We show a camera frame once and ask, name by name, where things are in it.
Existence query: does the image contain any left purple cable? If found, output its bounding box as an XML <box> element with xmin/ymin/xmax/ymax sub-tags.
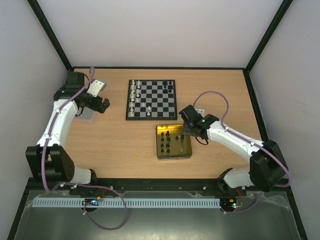
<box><xmin>41</xmin><ymin>66</ymin><xmax>96</xmax><ymax>193</ymax></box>

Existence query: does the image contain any white slotted cable duct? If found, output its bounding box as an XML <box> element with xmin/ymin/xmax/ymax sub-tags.
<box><xmin>32</xmin><ymin>197</ymin><xmax>220</xmax><ymax>209</ymax></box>

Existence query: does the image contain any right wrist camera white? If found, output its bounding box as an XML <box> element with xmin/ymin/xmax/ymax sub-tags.
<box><xmin>195</xmin><ymin>108</ymin><xmax>205</xmax><ymax>117</ymax></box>

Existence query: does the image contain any gold tin box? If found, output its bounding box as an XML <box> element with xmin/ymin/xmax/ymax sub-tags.
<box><xmin>155</xmin><ymin>124</ymin><xmax>193</xmax><ymax>161</ymax></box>

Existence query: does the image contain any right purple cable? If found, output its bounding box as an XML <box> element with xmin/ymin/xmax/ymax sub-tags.
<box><xmin>193</xmin><ymin>90</ymin><xmax>292</xmax><ymax>188</ymax></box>

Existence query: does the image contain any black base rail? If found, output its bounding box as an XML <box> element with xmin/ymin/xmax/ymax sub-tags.
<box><xmin>27</xmin><ymin>177</ymin><xmax>293</xmax><ymax>198</ymax></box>

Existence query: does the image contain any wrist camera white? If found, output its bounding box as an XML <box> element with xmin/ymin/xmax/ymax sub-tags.
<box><xmin>87</xmin><ymin>79</ymin><xmax>107</xmax><ymax>98</ymax></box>
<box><xmin>195</xmin><ymin>108</ymin><xmax>205</xmax><ymax>117</ymax></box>

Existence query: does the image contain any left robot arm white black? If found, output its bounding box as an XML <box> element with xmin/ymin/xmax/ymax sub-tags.
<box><xmin>25</xmin><ymin>67</ymin><xmax>110</xmax><ymax>190</ymax></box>

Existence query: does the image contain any black silver chess board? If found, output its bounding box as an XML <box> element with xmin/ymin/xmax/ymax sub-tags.
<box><xmin>125</xmin><ymin>79</ymin><xmax>178</xmax><ymax>121</ymax></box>

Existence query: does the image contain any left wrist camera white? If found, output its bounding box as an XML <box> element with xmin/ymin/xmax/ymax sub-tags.
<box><xmin>87</xmin><ymin>79</ymin><xmax>107</xmax><ymax>98</ymax></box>

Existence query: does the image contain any purple cable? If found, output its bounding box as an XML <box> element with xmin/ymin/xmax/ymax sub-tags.
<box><xmin>41</xmin><ymin>66</ymin><xmax>96</xmax><ymax>193</ymax></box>
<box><xmin>193</xmin><ymin>90</ymin><xmax>292</xmax><ymax>188</ymax></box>

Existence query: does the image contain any silver tin lid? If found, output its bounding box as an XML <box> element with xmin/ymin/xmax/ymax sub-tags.
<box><xmin>74</xmin><ymin>108</ymin><xmax>97</xmax><ymax>124</ymax></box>

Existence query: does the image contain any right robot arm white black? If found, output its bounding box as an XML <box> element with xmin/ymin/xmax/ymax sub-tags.
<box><xmin>179</xmin><ymin>105</ymin><xmax>289</xmax><ymax>196</ymax></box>

